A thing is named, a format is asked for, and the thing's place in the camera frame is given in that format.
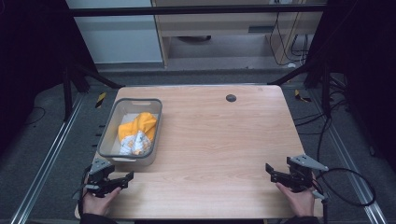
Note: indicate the light wooden desk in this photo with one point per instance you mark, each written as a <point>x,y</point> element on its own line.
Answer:
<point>218,21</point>

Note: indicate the white cabinet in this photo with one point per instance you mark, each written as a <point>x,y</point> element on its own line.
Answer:
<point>118,37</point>

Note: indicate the person's left hand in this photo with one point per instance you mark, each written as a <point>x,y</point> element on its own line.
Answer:
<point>98,203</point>

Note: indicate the person's right hand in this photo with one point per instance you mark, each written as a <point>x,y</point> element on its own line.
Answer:
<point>297,202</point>

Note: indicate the orange and white cloth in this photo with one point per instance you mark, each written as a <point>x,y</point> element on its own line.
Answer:
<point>138,130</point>

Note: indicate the grey plastic basket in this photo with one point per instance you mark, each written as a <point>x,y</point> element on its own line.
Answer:
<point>115,146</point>

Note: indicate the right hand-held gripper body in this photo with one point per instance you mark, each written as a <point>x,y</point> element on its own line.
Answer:
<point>301,174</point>

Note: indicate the black and yellow tape strip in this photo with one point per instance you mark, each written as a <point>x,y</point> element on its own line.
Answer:
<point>300,96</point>
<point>100,100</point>

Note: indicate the black horizontal bar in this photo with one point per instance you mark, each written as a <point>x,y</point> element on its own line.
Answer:
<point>193,10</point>

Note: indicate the aluminium floor rail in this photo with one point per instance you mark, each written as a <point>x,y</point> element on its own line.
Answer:
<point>46,158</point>
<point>348,158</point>

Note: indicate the black metal stand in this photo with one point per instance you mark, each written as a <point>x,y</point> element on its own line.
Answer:
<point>73,81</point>
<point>314,73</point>

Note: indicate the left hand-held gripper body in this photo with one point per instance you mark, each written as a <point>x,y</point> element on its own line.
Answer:
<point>100,169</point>

